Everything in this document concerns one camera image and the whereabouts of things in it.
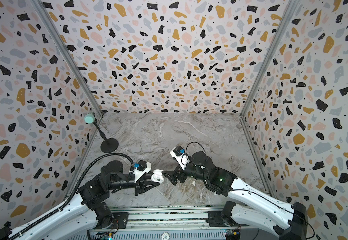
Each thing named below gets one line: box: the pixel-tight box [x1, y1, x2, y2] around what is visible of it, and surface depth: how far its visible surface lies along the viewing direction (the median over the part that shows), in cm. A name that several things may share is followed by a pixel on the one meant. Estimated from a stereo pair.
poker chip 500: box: [161, 231, 171, 240], surface depth 71 cm
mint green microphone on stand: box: [84, 112, 119, 153], surface depth 102 cm
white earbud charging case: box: [150, 169, 164, 183], surface depth 65 cm
